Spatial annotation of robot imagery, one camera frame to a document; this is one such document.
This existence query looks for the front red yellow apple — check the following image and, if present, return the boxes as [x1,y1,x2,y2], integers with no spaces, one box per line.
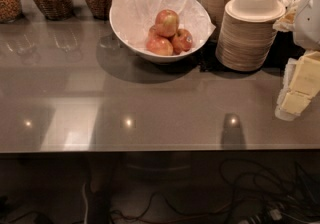
[146,37,173,56]

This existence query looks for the top red yellow apple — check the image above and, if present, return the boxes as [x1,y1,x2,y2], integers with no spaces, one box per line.
[155,9,179,37]

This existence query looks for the black cables under table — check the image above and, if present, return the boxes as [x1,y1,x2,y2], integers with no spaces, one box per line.
[109,157,320,224]

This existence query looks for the hidden back red apple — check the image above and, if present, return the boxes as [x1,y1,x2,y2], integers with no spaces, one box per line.
[148,25,157,38]

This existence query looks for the left glass snack jar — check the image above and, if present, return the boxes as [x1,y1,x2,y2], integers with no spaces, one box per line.
[0,0,22,23]

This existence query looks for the large white bowl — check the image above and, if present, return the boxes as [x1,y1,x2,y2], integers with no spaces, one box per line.
[108,0,214,65]

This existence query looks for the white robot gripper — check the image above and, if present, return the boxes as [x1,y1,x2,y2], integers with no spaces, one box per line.
[275,0,320,121]

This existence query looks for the white tissue paper liner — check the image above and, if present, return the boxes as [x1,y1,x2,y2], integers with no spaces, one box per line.
[109,0,217,51]

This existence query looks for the right red apple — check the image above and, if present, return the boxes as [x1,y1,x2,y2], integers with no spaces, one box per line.
[171,29,193,55]

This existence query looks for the front stack paper bowls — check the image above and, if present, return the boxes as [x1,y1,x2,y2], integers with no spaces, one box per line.
[215,0,285,72]

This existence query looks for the red yellow apple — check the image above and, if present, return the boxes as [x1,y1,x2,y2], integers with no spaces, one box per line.
[146,37,173,56]
[155,9,179,37]

